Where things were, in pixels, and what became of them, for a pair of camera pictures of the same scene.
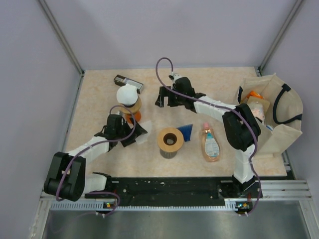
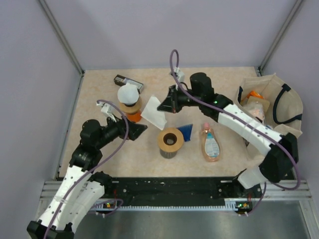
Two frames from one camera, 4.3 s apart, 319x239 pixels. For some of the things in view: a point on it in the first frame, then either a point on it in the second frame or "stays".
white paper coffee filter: x=127 y=94 stays
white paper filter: x=147 y=125 to x=151 y=114
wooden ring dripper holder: x=133 y=109 stays
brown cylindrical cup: x=163 y=146 stays
